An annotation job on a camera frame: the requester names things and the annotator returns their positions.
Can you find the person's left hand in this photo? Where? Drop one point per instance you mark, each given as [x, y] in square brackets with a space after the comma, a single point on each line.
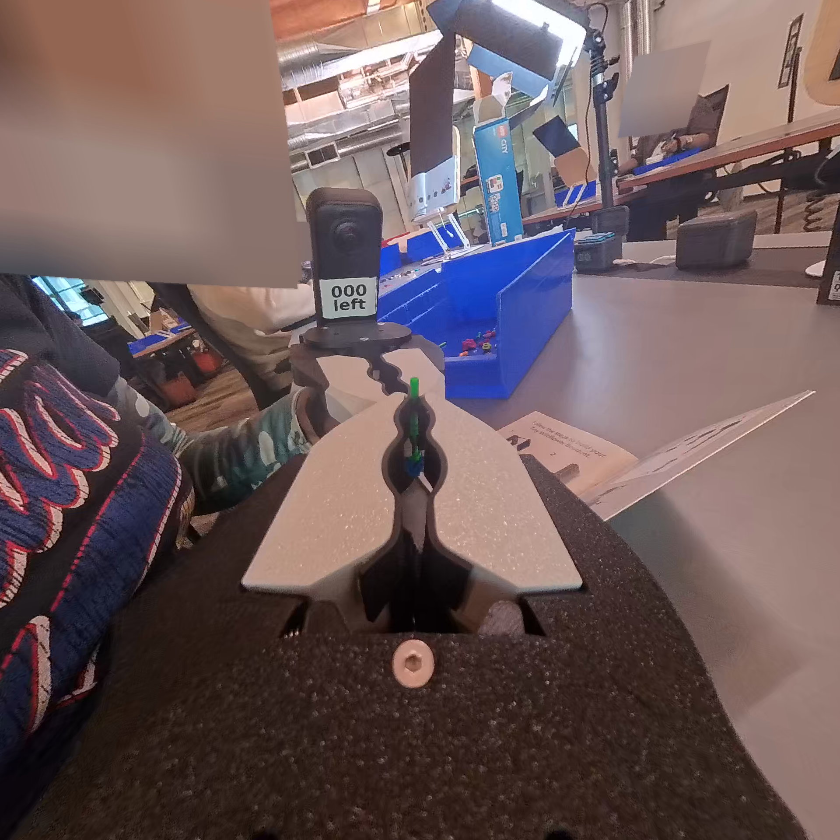
[313, 414]

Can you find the blue printed carton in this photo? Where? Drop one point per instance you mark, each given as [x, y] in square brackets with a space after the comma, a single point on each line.
[499, 177]

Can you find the white instruction booklet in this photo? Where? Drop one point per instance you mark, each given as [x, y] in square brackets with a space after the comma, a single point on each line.
[578, 453]

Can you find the wooden table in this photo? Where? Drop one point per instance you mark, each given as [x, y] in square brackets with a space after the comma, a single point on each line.
[735, 147]

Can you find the small blue plastic bin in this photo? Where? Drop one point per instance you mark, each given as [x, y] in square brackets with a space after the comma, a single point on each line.
[427, 243]

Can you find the grey desk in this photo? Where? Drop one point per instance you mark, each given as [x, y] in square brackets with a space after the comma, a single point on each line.
[709, 381]

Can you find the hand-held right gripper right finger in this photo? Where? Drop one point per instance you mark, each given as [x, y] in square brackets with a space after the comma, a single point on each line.
[505, 519]

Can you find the pile of small toy bricks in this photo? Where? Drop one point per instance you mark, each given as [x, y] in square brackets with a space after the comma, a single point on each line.
[479, 345]

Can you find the black light stand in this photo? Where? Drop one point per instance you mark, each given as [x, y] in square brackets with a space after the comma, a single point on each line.
[604, 131]

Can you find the dark charger block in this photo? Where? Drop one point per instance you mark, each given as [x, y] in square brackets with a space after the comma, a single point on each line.
[597, 252]

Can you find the bright studio light panel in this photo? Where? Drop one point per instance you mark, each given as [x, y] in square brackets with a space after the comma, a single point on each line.
[519, 29]

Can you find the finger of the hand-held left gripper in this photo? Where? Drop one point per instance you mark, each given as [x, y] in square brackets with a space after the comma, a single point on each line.
[352, 383]
[423, 368]

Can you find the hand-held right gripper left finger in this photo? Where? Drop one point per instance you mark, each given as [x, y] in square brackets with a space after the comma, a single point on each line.
[328, 519]

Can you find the person's dark clothing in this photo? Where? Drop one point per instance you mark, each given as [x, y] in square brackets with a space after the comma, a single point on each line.
[72, 525]

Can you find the black glossy cardboard box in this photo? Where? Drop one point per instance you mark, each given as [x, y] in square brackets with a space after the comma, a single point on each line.
[830, 256]

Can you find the green toy rod brick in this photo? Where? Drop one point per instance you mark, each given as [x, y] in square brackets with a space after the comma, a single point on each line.
[414, 414]

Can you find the person's left forearm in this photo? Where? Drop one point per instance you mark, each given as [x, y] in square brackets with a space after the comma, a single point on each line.
[217, 453]

